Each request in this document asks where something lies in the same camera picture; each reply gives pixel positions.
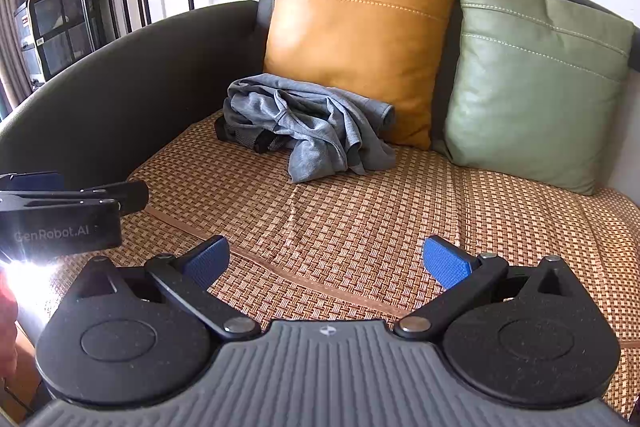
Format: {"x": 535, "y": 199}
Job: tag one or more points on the grey pants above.
{"x": 320, "y": 127}

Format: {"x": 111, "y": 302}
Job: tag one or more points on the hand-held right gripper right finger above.
{"x": 445, "y": 262}

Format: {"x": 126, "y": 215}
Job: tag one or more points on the green leather cushion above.
{"x": 530, "y": 82}

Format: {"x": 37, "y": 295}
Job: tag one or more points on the orange leather cushion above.
{"x": 350, "y": 32}

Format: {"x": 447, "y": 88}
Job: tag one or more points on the black drawer cabinet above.
{"x": 50, "y": 37}

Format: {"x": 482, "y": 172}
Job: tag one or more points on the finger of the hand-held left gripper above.
{"x": 120, "y": 197}
{"x": 40, "y": 181}

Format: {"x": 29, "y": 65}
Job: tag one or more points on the dark grey sofa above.
{"x": 125, "y": 82}

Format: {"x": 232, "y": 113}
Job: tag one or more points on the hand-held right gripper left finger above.
{"x": 207, "y": 259}

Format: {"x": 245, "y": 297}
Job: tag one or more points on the brown woven seat mat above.
{"x": 350, "y": 217}

